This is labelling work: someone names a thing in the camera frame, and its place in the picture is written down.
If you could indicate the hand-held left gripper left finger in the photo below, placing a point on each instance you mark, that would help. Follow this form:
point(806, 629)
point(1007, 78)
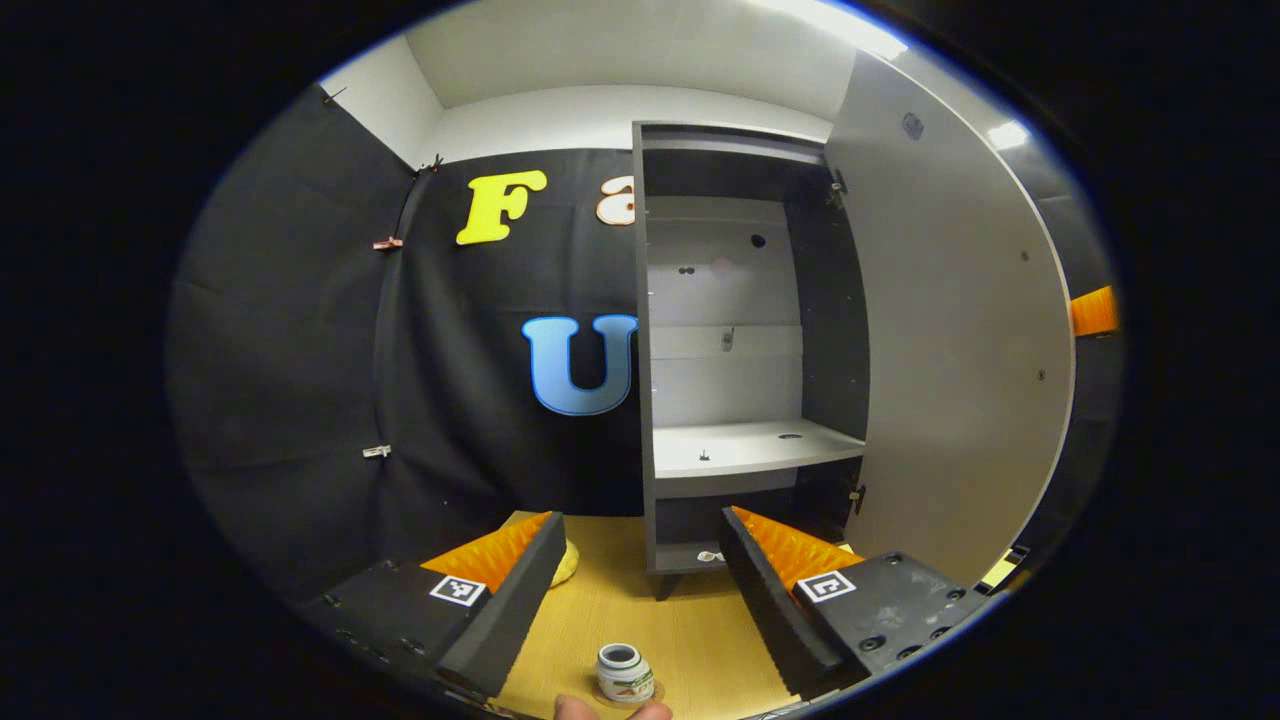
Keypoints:
point(510, 610)

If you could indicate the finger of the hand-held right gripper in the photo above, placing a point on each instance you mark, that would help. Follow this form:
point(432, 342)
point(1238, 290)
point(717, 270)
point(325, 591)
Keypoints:
point(1095, 312)

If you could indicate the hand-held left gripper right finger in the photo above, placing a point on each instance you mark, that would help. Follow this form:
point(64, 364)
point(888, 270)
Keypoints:
point(775, 615)

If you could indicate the white bottle green label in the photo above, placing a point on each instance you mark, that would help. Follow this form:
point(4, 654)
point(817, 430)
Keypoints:
point(625, 680)

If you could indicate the beige cabinet door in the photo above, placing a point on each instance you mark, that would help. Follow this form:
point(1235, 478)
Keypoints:
point(950, 350)

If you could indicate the dark grey cabinet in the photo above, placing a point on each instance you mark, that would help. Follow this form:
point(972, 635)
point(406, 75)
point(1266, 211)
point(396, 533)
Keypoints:
point(830, 330)

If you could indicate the black door hinge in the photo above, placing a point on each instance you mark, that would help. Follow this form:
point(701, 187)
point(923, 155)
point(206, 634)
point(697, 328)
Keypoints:
point(838, 188)
point(857, 498)

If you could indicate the white cabinet shelf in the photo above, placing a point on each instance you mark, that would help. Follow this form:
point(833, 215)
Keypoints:
point(750, 450)

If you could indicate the yellow bumpy toy fruit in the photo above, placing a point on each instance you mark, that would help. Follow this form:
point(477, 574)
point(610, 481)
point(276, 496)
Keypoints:
point(566, 565)

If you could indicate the small ceiling light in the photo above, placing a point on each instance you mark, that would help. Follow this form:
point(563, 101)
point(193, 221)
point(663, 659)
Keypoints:
point(1008, 135)

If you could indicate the black backdrop cloth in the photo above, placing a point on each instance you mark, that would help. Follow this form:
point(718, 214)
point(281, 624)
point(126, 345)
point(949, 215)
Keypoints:
point(290, 380)

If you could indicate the long ceiling light panel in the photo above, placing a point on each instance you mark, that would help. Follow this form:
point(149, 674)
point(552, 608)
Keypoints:
point(840, 25)

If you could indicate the black cloth clip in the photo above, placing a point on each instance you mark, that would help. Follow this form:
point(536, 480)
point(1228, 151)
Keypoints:
point(432, 163)

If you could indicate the black table edge bracket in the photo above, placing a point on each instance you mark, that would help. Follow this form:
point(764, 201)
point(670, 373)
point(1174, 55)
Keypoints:
point(1012, 554)

